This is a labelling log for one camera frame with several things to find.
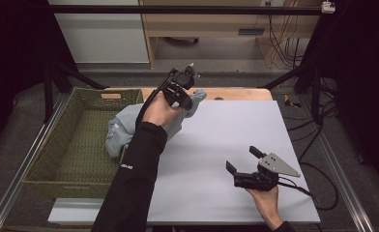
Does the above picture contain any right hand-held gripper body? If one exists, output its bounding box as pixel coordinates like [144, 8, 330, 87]
[233, 152, 302, 193]

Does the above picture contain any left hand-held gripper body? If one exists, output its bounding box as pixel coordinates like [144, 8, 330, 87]
[160, 63, 201, 106]

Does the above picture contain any light blue cloth garment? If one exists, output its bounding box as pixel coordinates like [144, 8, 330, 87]
[104, 89, 208, 160]

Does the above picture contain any green woven basket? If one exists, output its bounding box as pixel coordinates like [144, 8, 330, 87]
[21, 86, 145, 200]

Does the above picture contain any person's left hand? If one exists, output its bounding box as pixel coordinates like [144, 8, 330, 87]
[141, 91, 186, 129]

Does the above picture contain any person's right hand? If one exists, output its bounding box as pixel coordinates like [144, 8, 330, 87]
[245, 185, 284, 232]

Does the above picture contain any white table mat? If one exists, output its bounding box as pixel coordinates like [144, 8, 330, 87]
[47, 100, 321, 225]

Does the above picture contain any yellow and black tool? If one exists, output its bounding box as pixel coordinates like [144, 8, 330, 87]
[283, 94, 303, 109]

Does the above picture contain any wooden desk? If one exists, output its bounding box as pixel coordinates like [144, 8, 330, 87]
[138, 0, 322, 70]

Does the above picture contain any grey power strip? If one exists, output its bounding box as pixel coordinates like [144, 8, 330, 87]
[238, 27, 266, 36]

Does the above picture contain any white cabinet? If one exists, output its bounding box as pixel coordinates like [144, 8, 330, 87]
[47, 0, 151, 64]

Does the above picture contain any black curtain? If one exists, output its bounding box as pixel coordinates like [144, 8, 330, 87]
[0, 0, 79, 159]
[302, 0, 379, 188]

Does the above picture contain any small white device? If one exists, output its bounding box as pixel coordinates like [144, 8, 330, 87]
[320, 1, 336, 15]

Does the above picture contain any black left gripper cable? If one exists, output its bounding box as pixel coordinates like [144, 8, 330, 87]
[134, 68, 179, 130]

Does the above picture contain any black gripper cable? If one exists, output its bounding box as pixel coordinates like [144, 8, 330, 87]
[277, 160, 340, 212]
[134, 68, 179, 130]

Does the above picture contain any black floor cable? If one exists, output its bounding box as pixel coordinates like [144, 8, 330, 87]
[282, 76, 341, 162]

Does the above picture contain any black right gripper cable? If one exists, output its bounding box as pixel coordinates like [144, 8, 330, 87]
[277, 160, 340, 212]

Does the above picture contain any black horizontal frame bar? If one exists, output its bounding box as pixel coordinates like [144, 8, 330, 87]
[47, 4, 324, 16]

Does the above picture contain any aluminium rail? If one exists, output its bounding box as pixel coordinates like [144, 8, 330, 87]
[298, 95, 376, 232]
[0, 92, 72, 232]

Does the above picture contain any black slanted frame strut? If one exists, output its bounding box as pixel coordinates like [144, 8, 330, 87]
[43, 61, 110, 124]
[256, 62, 323, 124]

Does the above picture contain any bundle of black cables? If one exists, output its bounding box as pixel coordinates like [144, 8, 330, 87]
[267, 13, 307, 70]

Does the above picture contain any yellow cable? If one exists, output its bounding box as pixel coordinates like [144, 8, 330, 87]
[268, 0, 300, 70]

